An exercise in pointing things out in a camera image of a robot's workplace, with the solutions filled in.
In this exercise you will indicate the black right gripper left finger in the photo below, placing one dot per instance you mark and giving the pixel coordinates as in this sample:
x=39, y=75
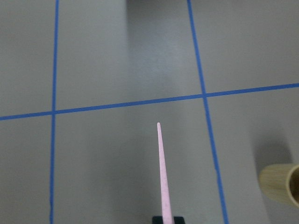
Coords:
x=157, y=220

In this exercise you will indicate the yellow wooden cup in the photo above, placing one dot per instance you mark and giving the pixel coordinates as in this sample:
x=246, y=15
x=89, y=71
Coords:
x=280, y=182

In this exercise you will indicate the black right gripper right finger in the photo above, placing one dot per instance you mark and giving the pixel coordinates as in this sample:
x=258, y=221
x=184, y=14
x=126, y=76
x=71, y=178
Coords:
x=178, y=220

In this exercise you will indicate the pink chopstick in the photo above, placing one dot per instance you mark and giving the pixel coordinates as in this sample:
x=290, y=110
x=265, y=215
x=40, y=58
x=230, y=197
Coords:
x=165, y=195

